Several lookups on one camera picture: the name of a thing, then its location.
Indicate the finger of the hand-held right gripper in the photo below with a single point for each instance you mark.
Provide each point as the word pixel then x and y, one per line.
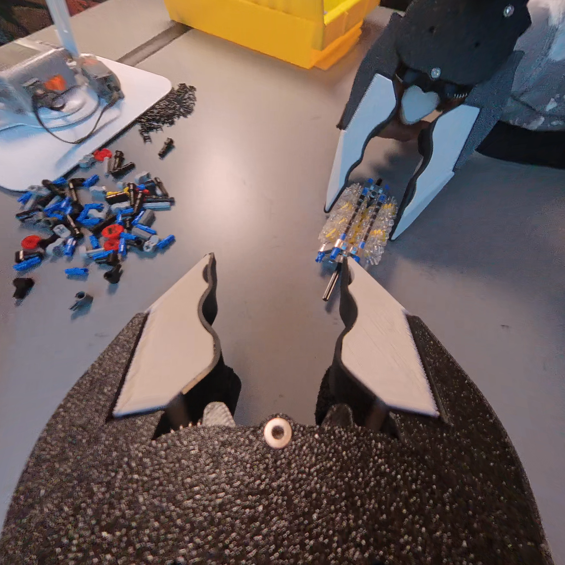
pixel 446 154
pixel 357 132

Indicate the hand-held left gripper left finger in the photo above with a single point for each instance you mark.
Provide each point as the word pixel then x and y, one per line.
pixel 172 353

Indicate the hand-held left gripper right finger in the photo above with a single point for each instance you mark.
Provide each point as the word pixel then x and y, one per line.
pixel 384 353

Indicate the transparent brick engine model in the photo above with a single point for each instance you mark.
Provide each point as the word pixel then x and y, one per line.
pixel 357 229

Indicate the yellow plastic bin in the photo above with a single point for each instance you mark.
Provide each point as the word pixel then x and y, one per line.
pixel 265 26

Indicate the person's right forearm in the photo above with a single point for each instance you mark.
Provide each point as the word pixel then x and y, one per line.
pixel 543 79

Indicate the grey desk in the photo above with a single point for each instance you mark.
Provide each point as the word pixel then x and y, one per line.
pixel 265 177

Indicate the grey brick piece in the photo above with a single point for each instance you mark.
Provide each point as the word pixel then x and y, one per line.
pixel 81 300

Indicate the pile of mixed brick parts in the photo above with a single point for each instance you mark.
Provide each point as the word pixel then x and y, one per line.
pixel 97 216

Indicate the black brick piece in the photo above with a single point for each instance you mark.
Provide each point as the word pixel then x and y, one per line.
pixel 22 287

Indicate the heap of black pins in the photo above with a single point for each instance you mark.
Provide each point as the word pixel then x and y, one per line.
pixel 168 106

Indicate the single black connector pin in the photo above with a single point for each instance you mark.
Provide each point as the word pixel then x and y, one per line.
pixel 166 148

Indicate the white book stand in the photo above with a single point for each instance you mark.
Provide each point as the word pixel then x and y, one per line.
pixel 132 97

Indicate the small grey motor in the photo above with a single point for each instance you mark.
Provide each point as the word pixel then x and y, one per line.
pixel 101 81

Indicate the grey battery box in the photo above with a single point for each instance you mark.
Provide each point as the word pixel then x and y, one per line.
pixel 35 79

